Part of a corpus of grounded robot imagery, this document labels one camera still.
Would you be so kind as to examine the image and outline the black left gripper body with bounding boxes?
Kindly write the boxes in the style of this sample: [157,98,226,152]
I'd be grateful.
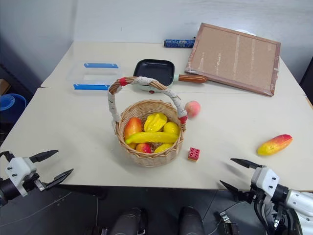
[23,171,47,193]

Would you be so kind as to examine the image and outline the yellow lemon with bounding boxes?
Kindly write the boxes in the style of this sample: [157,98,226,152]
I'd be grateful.
[163,121,180,136]

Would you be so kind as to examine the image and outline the pink peach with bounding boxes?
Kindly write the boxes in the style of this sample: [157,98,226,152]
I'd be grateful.
[184,100,201,119]

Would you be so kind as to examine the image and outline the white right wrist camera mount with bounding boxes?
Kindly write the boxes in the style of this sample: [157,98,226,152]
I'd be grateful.
[250,167,280,197]

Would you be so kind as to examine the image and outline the black clamp device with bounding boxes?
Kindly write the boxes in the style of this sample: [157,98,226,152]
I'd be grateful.
[218,211,241,235]

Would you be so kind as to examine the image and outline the blue plastic bucket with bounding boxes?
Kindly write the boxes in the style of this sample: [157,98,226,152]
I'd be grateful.
[0,93,27,123]

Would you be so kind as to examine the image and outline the red toy building brick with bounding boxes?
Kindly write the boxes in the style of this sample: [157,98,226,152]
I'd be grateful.
[187,147,201,163]

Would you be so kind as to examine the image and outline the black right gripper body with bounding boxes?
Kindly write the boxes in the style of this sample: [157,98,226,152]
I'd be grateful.
[239,186,267,204]

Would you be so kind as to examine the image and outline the black square frying pan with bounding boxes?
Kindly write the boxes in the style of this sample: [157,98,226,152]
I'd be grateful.
[133,59,208,95]

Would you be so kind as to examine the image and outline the clear box with blue clips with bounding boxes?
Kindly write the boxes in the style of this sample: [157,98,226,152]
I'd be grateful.
[67,61,123,92]

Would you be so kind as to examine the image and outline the small red-yellow apple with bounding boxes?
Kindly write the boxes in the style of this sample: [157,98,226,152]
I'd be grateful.
[135,142,153,154]

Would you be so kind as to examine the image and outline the yellow starfruit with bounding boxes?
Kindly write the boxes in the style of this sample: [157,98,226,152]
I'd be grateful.
[143,113,168,133]

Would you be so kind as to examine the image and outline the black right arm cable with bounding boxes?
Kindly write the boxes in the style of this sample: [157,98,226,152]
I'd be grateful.
[253,193,295,232]

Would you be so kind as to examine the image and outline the long red-yellow mango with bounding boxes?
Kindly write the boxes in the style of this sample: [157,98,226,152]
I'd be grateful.
[257,134,293,156]

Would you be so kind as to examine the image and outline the black furniture piece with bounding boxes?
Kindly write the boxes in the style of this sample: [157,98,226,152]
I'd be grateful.
[299,57,313,96]

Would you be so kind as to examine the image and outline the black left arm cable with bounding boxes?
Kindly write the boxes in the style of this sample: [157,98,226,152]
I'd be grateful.
[0,151,14,163]

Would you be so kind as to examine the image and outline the red-orange mango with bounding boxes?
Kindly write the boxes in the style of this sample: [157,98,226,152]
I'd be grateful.
[124,117,143,141]

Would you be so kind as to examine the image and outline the wicker basket with handle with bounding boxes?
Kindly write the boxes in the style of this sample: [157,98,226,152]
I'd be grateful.
[107,76,189,168]

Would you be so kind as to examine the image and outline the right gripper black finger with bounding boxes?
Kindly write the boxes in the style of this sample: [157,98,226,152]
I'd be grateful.
[219,180,246,201]
[230,158,267,169]

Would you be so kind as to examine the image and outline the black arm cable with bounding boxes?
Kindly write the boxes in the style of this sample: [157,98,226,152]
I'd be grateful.
[0,151,14,163]
[253,193,295,232]

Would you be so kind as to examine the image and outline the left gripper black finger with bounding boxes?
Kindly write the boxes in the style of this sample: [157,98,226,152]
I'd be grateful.
[45,168,74,190]
[29,150,59,164]

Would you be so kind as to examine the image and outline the brown cardboard box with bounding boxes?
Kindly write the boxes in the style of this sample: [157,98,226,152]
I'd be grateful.
[0,78,12,95]

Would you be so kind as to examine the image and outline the wooden framed cork board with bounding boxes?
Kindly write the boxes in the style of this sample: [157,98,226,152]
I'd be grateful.
[184,23,282,97]

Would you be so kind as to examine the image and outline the dark rounded shape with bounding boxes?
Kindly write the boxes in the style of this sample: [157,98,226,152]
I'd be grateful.
[109,207,148,235]
[179,206,205,235]

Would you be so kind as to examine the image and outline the dark blue patterned cylinder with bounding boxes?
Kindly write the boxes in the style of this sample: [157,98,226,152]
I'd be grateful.
[163,39,196,49]

